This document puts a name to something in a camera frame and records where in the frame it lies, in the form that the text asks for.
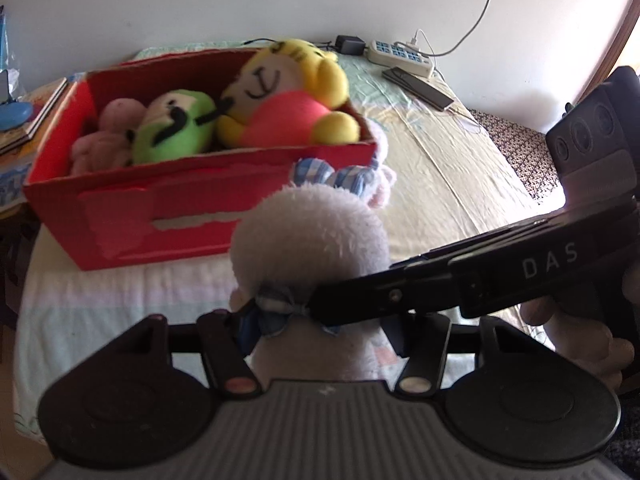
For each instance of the stack of books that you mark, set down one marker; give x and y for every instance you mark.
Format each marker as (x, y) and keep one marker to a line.
(45, 110)

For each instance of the yellow and pink plush toy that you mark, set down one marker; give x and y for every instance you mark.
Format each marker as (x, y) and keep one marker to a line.
(295, 115)

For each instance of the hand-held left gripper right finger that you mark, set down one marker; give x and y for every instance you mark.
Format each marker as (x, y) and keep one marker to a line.
(395, 336)

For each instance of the pink bunny plush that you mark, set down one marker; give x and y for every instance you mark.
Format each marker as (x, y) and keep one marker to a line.
(382, 180)

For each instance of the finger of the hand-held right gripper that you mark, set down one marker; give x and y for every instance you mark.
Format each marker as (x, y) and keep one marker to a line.
(390, 295)

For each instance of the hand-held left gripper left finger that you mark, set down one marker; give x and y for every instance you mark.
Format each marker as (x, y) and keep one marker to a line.
(245, 332)

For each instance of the mauve teddy bear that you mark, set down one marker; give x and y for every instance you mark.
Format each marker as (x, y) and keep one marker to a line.
(115, 116)

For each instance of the black power adapter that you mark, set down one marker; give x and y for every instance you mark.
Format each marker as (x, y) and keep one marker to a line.
(351, 45)

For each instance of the person's right hand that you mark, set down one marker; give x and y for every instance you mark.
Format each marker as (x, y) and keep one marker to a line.
(590, 346)

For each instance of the red cardboard box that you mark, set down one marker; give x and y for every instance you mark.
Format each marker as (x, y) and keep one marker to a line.
(125, 220)

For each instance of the white power strip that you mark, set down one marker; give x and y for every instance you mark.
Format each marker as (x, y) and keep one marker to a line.
(397, 56)

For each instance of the light pink plush blue bow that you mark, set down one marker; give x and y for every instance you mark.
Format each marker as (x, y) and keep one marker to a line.
(310, 230)

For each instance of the brown patterned blanket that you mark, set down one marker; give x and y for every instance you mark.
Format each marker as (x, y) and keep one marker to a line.
(520, 155)

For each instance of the wooden door frame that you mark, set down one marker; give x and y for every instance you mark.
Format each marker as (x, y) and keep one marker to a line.
(617, 40)

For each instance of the black smartphone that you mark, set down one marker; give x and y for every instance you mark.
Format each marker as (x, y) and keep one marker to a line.
(417, 87)

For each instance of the green plush toy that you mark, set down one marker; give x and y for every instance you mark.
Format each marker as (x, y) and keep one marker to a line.
(175, 141)

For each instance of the blue round object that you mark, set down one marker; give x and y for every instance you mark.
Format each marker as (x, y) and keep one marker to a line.
(14, 116)

